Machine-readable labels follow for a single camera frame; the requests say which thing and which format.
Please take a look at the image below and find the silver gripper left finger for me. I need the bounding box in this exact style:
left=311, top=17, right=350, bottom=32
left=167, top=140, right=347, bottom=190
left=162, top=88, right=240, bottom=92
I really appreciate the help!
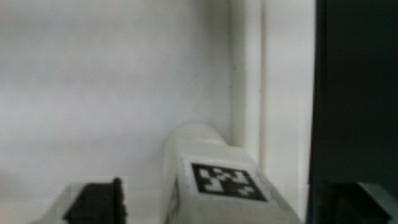
left=43, top=177, right=128, bottom=224

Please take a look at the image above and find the white square table top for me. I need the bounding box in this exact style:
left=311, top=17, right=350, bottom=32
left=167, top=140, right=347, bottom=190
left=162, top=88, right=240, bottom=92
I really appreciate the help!
left=0, top=0, right=262, bottom=224

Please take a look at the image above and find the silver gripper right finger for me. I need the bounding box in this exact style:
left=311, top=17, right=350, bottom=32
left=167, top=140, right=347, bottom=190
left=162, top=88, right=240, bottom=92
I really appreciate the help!
left=308, top=182, right=398, bottom=224

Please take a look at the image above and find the white table leg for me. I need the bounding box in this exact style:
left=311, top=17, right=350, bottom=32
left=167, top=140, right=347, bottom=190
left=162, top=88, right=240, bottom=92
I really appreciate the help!
left=160, top=123, right=302, bottom=224

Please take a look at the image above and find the white front obstacle bar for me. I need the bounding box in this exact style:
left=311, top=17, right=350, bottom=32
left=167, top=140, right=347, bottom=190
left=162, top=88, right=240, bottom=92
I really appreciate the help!
left=262, top=0, right=317, bottom=217

